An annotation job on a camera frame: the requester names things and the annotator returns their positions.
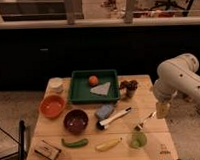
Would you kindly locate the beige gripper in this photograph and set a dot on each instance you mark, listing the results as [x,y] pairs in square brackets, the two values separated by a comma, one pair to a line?
[162,110]

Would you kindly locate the black chair frame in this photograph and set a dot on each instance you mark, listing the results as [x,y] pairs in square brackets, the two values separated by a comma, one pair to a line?
[22,153]

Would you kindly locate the green pear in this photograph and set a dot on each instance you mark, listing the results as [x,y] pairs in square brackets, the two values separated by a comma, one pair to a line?
[138,140]

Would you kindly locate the white cup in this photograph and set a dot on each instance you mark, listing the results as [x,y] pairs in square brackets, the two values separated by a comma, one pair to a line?
[56,84]

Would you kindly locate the blue sponge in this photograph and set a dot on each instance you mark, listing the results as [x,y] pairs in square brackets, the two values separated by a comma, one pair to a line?
[104,111]

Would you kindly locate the grey folded cloth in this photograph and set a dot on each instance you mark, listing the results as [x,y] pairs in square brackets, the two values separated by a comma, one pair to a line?
[101,89]

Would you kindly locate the yellow banana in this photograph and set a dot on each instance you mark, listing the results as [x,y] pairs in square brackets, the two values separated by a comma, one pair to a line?
[108,144]

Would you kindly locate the orange fruit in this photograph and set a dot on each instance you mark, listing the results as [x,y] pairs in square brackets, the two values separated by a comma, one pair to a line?
[93,80]

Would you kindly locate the orange-red bowl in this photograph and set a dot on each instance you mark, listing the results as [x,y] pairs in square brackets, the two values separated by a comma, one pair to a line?
[52,106]

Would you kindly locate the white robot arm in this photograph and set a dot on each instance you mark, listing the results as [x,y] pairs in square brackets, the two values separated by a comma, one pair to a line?
[176,74]

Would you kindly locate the dark maroon bowl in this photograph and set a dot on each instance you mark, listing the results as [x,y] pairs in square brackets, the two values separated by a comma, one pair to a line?
[76,121]

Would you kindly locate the metal fork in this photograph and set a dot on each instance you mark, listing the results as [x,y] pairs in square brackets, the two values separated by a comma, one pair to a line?
[139,126]

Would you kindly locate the white handled brush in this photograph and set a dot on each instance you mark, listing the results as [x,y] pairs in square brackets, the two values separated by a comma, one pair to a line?
[103,124]

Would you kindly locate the green plastic tray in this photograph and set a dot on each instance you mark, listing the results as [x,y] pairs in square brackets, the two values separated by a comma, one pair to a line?
[80,89]

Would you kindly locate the wooden block box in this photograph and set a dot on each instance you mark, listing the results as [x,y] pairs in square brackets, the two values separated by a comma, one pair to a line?
[48,151]

